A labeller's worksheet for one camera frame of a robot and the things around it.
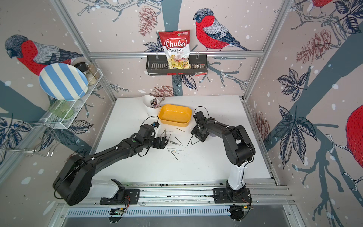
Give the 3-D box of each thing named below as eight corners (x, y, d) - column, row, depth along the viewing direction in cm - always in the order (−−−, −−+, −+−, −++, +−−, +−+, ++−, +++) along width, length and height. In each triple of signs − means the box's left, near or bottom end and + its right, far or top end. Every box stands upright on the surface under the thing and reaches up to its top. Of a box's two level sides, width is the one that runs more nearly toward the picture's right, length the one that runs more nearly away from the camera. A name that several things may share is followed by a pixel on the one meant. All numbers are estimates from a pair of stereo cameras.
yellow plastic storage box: (158, 128, 105) (157, 123, 100) (161, 107, 118) (160, 102, 113) (191, 128, 105) (192, 123, 100) (191, 107, 118) (191, 102, 113)
